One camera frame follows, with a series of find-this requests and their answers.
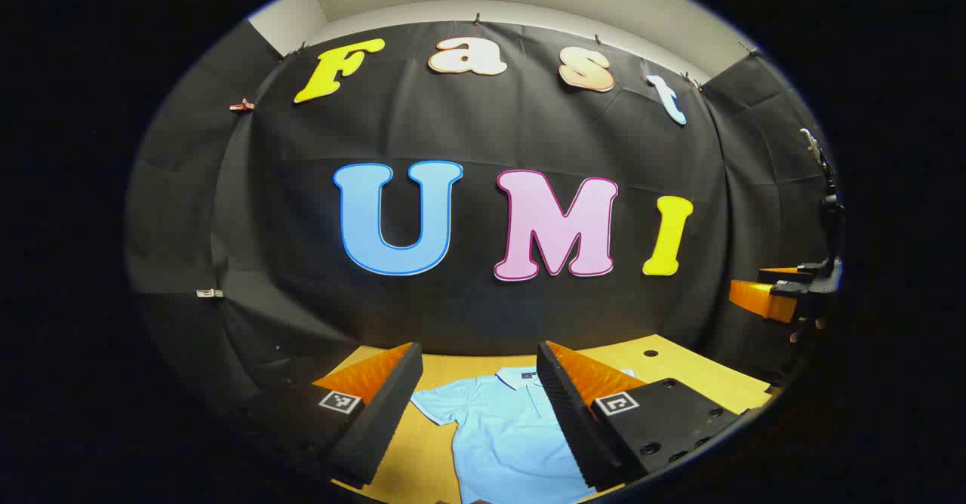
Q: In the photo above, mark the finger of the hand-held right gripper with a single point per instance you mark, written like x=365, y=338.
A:
x=781, y=272
x=758, y=300

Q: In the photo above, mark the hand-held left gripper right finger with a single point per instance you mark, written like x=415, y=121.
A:
x=577, y=428

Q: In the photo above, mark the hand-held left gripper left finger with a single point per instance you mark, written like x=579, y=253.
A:
x=385, y=413

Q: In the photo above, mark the light blue T-shirt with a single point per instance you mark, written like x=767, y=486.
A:
x=498, y=428

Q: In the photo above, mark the black backdrop cloth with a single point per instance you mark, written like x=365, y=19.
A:
x=468, y=315

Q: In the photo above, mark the small white clip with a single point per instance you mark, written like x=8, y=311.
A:
x=209, y=293

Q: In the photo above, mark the small red clip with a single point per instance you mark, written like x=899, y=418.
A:
x=241, y=105

